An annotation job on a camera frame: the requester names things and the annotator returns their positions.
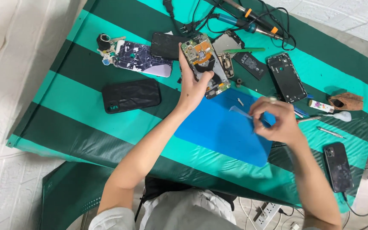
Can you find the black charging cable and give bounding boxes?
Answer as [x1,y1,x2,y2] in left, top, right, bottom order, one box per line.
[341,191,368,230]

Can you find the green plastic spudger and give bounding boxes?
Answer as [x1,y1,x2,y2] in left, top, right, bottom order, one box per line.
[222,47,266,53]

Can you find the black phone case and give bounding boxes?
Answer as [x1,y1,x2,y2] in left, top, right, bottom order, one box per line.
[102,79,162,114]

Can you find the blue pry tool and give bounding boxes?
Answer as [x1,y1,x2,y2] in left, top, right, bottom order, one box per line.
[292,105,310,117]

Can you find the black phone frame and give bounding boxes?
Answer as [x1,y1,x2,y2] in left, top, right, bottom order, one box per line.
[267,52,308,104]

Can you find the person's grey shirt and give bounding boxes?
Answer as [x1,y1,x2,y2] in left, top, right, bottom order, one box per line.
[88,188,243,230]

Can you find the person's left hand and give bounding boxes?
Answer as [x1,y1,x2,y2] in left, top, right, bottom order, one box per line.
[177,43,215,111]

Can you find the blue silicone work mat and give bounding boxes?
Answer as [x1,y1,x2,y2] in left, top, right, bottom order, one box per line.
[174,88,276,167]

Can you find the dark green board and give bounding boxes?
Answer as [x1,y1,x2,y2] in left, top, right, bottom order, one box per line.
[40,161,115,230]

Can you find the white plastic tool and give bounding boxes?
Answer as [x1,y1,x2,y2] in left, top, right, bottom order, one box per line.
[323,111,352,123]

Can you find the blue handle soldering iron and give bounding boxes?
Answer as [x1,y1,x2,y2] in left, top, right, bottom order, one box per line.
[215,13,284,41]

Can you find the black orange soldering iron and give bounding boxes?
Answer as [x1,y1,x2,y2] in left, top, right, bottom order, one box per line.
[222,0,279,34]

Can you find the white cables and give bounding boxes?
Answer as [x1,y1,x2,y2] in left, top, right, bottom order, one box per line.
[238,197,304,230]

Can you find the person's right hand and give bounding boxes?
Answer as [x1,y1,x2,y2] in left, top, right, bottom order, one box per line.
[249,97,303,146]

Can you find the smartphone with exposed parts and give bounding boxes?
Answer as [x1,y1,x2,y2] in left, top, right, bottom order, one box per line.
[181,33,231,100]

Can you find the green striped tablecloth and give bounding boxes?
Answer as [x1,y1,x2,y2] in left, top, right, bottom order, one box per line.
[6,0,368,213]

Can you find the white power strip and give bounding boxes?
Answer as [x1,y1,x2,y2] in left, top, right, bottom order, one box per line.
[254,201,282,229]

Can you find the small phone circuit board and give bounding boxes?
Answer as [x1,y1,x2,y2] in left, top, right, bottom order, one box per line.
[217,53,235,79]

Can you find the black smartphone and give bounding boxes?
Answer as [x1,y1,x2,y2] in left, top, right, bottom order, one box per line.
[323,142,354,193]

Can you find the marble pattern phone case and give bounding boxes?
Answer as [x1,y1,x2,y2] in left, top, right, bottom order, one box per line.
[113,40,174,78]

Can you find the silver screwdriver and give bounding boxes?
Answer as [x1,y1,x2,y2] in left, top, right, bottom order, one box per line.
[316,126,347,140]

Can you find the black tangled cables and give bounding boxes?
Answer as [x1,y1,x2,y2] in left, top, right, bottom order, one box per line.
[163,0,297,52]

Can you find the black phone battery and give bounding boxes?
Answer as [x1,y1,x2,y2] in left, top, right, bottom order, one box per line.
[232,51,268,81]

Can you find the clear plastic strip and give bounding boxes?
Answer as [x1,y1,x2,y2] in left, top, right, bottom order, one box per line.
[228,105,254,120]

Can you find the black power plug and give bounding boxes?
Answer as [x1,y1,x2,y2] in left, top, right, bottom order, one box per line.
[179,21,201,35]

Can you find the keychain with charms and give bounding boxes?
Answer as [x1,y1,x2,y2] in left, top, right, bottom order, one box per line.
[96,33,127,66]

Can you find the silver metal phone plate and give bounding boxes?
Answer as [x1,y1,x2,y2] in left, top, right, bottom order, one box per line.
[212,30,246,55]

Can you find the silver tweezers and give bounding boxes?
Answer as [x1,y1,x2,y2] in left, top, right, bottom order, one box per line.
[296,116,322,124]

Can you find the white glue tube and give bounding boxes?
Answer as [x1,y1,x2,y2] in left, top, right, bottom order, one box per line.
[308,99,335,114]

